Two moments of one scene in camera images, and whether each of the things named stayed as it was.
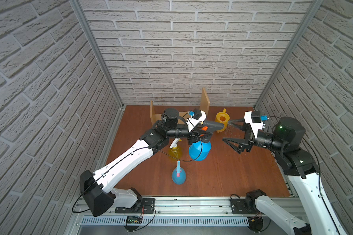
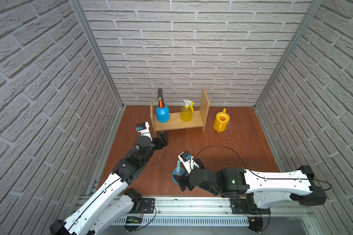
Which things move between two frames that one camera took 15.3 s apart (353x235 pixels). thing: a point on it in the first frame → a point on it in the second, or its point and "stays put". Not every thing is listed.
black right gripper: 246,143 → 183,184
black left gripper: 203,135 → 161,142
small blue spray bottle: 178,174 stays put
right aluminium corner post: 315,9 stays put
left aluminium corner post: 82,13 stays put
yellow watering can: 223,117 stays put
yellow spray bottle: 176,151 → 186,112
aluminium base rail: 169,212 stays put
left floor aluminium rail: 71,226 stays put
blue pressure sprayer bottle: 200,151 → 163,112
